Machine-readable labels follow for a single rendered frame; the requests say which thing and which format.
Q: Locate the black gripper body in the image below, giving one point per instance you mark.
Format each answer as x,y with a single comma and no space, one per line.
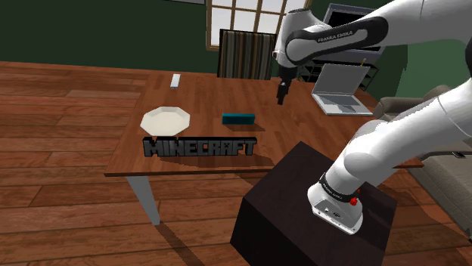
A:
283,84

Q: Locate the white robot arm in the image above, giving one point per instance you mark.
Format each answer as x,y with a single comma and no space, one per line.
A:
398,140

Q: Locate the striped dining chair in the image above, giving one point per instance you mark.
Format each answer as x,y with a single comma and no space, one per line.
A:
245,55

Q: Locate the dark shelf with grey monitor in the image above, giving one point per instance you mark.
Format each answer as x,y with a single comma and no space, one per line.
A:
332,68

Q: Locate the teal rectangular box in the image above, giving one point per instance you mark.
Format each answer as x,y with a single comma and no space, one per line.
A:
238,118

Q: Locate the silver open laptop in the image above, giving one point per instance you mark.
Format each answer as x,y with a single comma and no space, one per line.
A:
341,92

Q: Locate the wooden table with grey legs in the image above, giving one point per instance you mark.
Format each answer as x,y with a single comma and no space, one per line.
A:
221,95

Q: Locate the wooden framed window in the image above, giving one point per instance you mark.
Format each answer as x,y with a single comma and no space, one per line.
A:
239,18

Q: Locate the dark grey block letter sign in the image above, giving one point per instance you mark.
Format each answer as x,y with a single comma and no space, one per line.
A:
199,147

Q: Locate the white remote control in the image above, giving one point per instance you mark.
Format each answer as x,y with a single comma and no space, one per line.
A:
175,81

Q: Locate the white octagonal plate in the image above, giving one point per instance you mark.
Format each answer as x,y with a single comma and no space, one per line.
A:
165,121

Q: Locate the dark robot stand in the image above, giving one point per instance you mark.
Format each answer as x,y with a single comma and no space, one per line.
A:
295,221

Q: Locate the grey sofa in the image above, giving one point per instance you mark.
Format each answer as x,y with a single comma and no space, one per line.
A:
439,173

